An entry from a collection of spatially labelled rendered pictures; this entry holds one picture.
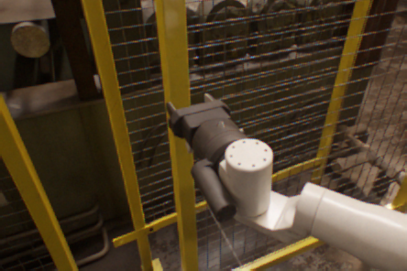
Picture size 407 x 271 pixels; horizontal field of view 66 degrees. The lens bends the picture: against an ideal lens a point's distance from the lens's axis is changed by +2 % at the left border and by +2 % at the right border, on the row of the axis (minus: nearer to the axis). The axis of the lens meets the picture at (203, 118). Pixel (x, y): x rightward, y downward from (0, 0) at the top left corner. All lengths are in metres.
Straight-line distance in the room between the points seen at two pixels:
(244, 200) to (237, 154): 0.07
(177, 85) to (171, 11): 0.16
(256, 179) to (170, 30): 0.36
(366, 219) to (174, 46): 0.45
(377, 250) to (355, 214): 0.04
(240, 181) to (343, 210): 0.13
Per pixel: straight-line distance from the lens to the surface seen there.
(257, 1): 1.93
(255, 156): 0.43
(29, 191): 1.12
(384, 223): 0.43
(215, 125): 0.51
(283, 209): 0.50
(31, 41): 1.78
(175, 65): 0.67
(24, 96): 1.81
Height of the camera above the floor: 1.68
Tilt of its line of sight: 34 degrees down
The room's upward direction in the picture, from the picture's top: 1 degrees counter-clockwise
